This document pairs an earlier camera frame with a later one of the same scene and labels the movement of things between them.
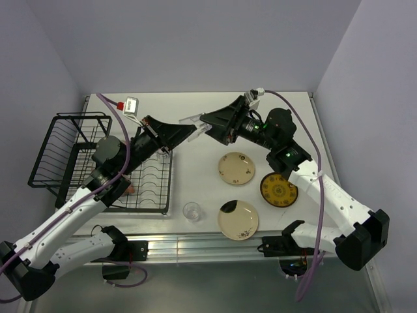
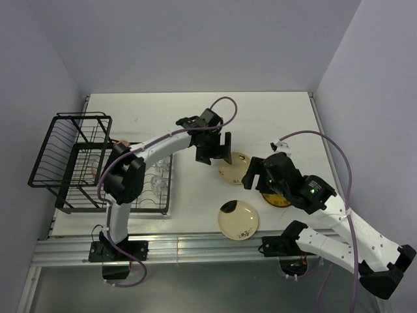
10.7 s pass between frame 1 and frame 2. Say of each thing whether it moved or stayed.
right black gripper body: moved
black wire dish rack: stayed
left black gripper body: moved
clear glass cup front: moved
